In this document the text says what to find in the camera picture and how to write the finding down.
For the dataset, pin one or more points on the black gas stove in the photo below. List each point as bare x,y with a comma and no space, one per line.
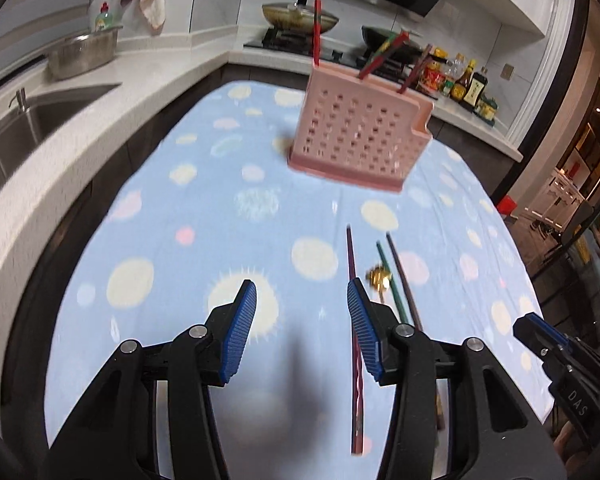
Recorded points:
280,42

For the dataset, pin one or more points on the small green cap bottle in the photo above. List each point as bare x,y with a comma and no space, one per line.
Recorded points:
448,88

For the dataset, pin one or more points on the red green chopsticks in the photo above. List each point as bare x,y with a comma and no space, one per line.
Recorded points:
397,45

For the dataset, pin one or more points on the clear plastic oil bottle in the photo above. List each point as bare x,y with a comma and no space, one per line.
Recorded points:
457,67

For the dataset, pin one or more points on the yellow label vinegar bottle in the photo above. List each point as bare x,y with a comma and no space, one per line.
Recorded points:
461,87

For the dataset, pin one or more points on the green seasoning jars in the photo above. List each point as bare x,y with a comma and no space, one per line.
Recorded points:
486,109

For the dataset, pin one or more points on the pink perforated utensil holder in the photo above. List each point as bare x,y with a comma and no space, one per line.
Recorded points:
360,130

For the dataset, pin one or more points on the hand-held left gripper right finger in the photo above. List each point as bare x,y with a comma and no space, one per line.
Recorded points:
365,330

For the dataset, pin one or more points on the black wok with lid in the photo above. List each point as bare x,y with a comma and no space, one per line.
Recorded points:
375,40

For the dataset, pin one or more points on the dark brown chopstick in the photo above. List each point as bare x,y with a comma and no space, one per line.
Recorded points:
405,280
415,67

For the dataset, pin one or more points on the dark soy sauce bottle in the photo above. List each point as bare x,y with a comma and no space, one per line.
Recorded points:
476,90

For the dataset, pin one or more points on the blue polka dot tablecloth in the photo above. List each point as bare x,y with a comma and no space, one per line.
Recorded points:
205,210

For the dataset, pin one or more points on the green dish soap bottle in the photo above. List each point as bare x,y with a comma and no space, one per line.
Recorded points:
104,19

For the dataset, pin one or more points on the white kitchen counter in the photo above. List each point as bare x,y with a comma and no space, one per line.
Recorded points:
80,160

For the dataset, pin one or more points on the olive wok with glass lid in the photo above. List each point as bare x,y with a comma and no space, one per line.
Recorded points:
290,15

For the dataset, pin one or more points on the white cabinet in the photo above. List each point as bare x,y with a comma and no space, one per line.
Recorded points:
567,200

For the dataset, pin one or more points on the stainless steel bowl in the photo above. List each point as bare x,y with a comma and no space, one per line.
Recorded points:
80,55

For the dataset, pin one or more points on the gold flower spoon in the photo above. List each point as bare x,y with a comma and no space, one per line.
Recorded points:
379,275

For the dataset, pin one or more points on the purple chopstick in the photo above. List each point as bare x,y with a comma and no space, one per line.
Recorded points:
357,410

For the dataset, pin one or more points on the stainless steel sink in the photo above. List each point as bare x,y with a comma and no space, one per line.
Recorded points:
35,130

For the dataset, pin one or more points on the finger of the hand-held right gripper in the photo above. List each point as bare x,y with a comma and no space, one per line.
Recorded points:
545,330

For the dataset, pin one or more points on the grey wall outlet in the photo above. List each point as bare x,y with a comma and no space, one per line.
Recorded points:
506,71

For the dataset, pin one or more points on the small chrome tap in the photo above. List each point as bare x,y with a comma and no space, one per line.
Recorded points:
19,100

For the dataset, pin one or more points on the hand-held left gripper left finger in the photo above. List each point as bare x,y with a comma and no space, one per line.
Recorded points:
237,330

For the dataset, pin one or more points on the red bag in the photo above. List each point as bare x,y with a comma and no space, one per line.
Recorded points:
506,206

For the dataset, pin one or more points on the green chopstick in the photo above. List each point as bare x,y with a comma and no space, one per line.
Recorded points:
400,305
377,57

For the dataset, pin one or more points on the red chopstick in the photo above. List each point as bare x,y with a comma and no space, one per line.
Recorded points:
317,35

